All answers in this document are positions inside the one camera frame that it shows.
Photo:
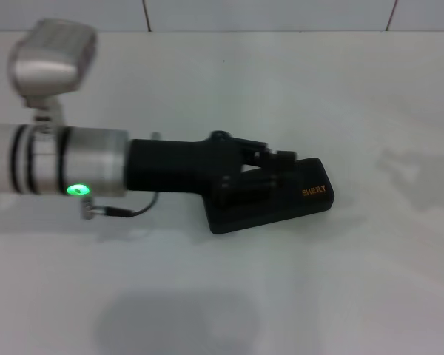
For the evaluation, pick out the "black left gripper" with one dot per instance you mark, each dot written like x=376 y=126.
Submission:
x=177 y=166

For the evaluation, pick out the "black glasses case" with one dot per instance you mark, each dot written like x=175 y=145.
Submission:
x=311 y=207

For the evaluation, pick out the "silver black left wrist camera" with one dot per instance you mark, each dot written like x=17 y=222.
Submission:
x=48 y=63

